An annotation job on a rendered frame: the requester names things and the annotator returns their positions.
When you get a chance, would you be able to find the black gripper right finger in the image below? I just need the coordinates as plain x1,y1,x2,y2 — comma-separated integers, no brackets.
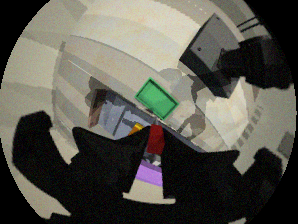
160,128,241,200

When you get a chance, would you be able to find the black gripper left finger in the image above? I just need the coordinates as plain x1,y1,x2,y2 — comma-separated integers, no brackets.
72,125,150,193

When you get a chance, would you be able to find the red-headed metal pin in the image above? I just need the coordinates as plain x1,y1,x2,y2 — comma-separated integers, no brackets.
146,116,165,155

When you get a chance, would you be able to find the yellow wedge with orange handle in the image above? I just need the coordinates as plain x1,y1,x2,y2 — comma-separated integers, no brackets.
129,123,145,135

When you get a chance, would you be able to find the green tray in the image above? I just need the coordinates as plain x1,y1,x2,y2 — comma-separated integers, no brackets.
137,80,176,117
134,76,180,120

